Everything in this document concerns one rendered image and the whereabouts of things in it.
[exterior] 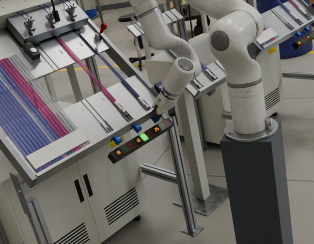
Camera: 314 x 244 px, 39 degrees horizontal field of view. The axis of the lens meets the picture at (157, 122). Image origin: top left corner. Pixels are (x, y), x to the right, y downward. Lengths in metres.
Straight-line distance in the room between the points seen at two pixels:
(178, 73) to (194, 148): 0.79
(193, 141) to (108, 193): 0.51
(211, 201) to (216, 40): 1.28
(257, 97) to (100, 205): 1.04
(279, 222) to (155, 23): 0.85
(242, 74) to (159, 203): 1.29
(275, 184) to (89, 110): 0.78
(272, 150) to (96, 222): 1.04
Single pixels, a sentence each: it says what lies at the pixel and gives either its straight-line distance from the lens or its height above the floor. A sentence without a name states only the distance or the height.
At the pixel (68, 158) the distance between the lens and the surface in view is 1.64.
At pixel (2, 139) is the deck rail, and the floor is 0.85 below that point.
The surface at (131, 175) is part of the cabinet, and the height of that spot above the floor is 0.30.
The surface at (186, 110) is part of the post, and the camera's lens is 2.24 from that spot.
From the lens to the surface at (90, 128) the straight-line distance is 1.76.
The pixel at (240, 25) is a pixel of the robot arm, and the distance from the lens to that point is 1.40.
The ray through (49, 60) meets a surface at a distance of 1.94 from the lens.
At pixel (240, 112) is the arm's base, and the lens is 1.53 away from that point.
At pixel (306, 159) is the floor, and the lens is 2.81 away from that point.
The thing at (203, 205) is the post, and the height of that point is 0.01.
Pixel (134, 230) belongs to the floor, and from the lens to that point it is 2.42.
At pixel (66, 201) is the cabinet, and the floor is 0.38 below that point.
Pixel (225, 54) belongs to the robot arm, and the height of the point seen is 1.02.
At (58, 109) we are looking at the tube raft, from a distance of 1.77.
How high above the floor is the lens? 1.40
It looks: 23 degrees down
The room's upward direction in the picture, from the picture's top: 12 degrees counter-clockwise
